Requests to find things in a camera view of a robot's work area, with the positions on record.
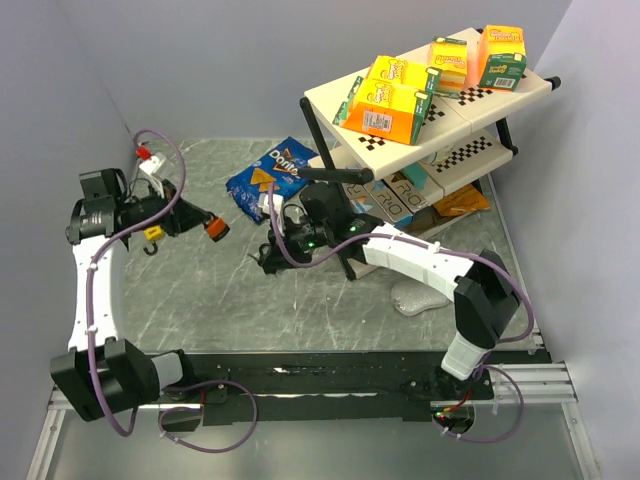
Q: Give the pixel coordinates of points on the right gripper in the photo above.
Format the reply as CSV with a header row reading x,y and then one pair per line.
x,y
287,224

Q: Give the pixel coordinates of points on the front orange yellow carton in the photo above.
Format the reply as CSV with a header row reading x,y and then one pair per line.
x,y
390,111

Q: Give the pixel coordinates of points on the small yellow green carton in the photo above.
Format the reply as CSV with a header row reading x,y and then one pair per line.
x,y
450,57

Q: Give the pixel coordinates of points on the blue Doritos chip bag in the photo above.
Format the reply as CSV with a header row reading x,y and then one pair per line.
x,y
277,167

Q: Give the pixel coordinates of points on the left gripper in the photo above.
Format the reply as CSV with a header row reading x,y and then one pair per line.
x,y
183,217

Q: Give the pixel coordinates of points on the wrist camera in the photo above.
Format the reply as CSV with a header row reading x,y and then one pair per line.
x,y
150,167
267,205

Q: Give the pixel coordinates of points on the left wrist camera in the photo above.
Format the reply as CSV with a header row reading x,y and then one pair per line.
x,y
150,167

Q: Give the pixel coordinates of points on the orange flat packet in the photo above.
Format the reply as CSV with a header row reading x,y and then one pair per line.
x,y
467,199

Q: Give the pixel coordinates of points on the rear yellow carton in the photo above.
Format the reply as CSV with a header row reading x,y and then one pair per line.
x,y
409,73

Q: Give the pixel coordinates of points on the teal box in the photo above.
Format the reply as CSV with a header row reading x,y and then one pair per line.
x,y
416,174

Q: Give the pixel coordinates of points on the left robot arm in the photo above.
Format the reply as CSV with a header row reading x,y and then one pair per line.
x,y
101,368

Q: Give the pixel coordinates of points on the orange padlock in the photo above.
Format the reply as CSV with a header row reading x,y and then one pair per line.
x,y
216,228

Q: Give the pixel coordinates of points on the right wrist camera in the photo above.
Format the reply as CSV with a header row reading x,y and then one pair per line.
x,y
267,205

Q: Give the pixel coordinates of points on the tall orange green carton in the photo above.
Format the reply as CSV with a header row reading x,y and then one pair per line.
x,y
502,57

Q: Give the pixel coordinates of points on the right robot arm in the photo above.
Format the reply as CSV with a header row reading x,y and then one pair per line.
x,y
485,296

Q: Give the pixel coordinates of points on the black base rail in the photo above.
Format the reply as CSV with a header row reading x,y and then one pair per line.
x,y
304,386

